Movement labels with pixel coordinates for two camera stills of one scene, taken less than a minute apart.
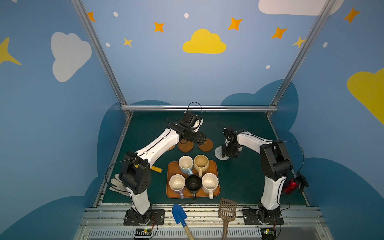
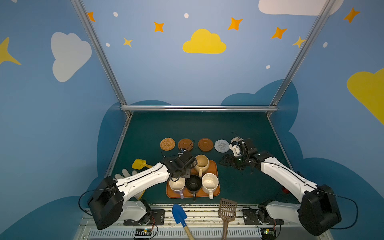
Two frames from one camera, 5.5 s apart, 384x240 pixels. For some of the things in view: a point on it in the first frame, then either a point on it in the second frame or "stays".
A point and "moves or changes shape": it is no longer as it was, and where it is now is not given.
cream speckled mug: (201, 164) stays
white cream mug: (209, 182) stays
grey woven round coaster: (218, 154) moves or changes shape
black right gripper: (229, 150) -> (231, 161)
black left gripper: (193, 136) -> (186, 162)
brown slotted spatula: (227, 211) stays
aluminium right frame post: (273, 108) stays
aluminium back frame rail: (199, 108) stays
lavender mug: (177, 183) stays
